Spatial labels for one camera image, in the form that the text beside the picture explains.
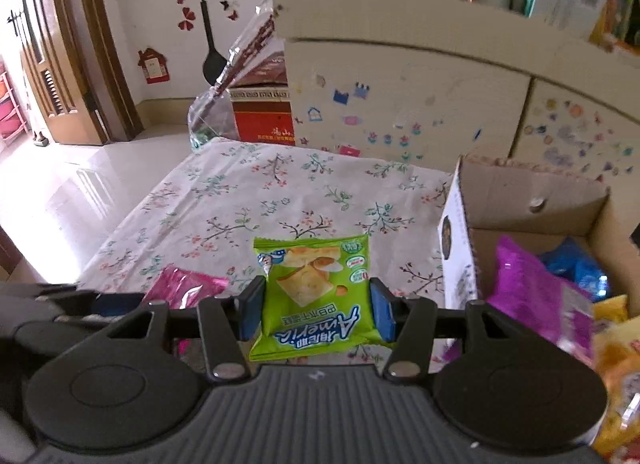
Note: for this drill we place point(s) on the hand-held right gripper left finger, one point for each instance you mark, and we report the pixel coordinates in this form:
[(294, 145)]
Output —
[(251, 309)]

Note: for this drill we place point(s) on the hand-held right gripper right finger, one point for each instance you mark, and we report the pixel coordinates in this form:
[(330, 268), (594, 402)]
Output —
[(384, 314)]

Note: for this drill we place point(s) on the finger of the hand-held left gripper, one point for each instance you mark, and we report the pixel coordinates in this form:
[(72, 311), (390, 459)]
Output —
[(117, 305)]

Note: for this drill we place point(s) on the green snack packet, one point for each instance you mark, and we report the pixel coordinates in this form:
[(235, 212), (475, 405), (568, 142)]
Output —
[(315, 294)]

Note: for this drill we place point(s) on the brown cardboard box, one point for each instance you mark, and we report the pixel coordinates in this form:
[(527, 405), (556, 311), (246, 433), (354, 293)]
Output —
[(525, 194)]

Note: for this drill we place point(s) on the blue snack packet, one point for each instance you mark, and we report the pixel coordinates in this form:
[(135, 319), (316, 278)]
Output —
[(575, 269)]

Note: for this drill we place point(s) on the pink snack packet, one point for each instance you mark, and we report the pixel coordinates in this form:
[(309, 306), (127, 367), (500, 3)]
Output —
[(185, 286)]

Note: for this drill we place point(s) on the purple snack packet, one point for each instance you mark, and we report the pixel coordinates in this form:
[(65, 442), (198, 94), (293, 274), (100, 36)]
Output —
[(535, 294)]

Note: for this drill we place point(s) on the red cardboard box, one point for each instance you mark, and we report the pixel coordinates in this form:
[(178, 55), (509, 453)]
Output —
[(262, 113)]

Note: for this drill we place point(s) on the clear plastic bag with sticks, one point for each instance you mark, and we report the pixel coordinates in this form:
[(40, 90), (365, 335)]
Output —
[(220, 108)]

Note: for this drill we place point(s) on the pink shelf rack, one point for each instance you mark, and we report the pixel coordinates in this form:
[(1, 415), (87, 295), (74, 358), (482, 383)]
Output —
[(10, 108)]

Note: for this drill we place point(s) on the yellow snack packet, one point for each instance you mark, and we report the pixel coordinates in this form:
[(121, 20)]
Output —
[(611, 310), (620, 384)]

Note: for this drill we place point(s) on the cream cabinet with stickers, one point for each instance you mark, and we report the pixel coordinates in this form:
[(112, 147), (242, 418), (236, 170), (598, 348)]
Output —
[(425, 83)]

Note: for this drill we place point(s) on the red house wall sticker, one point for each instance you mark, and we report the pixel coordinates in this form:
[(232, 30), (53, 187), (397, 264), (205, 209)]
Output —
[(152, 66)]

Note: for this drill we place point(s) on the black flower vase wall sticker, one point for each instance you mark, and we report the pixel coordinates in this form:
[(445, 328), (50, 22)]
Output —
[(210, 43)]

